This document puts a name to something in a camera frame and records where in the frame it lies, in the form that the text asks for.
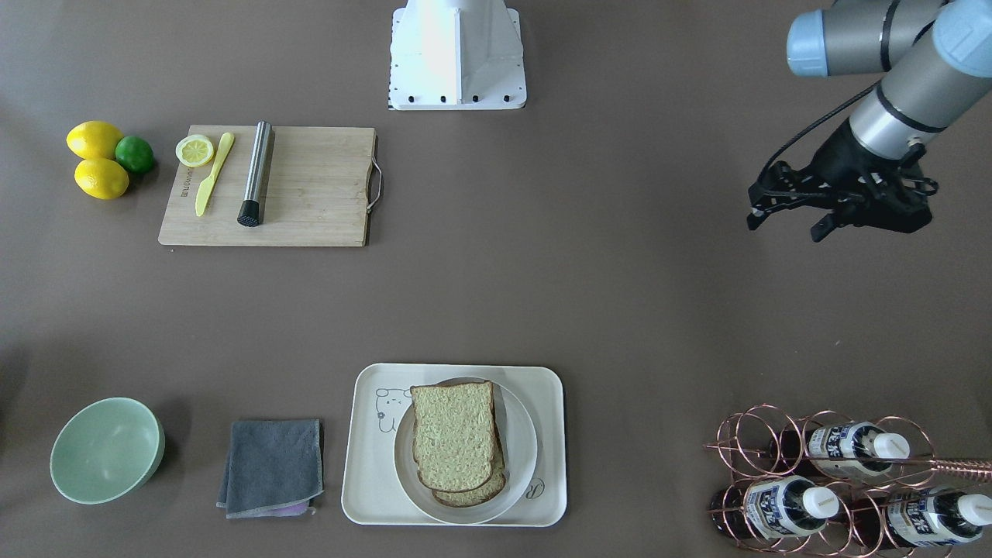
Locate tea bottle back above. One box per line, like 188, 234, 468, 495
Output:
852, 485, 991, 550

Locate copper wire bottle rack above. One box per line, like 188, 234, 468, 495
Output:
706, 404, 990, 557

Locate bread slice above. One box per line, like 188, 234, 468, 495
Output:
432, 437, 506, 508
411, 381, 505, 494

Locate green lime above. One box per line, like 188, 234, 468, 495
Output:
114, 136, 155, 174

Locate tea bottle front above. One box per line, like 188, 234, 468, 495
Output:
708, 474, 841, 543

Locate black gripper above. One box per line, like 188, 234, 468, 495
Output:
746, 119, 908, 243

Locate yellow plastic knife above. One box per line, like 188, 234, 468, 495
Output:
195, 132, 235, 218

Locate steel muddler with black cap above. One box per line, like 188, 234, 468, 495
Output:
236, 120, 275, 227

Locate tea bottle middle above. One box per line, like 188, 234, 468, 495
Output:
768, 422, 911, 481

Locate lemon slices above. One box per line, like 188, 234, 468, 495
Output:
174, 134, 215, 168

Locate white round plate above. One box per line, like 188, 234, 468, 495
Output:
393, 377, 539, 526

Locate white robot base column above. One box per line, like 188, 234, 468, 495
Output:
387, 1, 528, 111

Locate wooden cutting board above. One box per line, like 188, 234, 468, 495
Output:
159, 125, 380, 247

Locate grey folded cloth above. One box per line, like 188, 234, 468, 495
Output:
215, 418, 325, 520

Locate yellow lemon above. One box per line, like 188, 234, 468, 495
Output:
65, 120, 125, 161
74, 158, 130, 200

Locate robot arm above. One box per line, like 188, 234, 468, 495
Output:
747, 1, 991, 243

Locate tea bottle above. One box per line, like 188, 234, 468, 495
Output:
768, 422, 911, 481
852, 485, 991, 550
708, 474, 841, 543

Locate cream rabbit tray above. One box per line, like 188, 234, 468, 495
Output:
341, 363, 567, 529

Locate green bowl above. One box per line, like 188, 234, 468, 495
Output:
50, 397, 166, 505

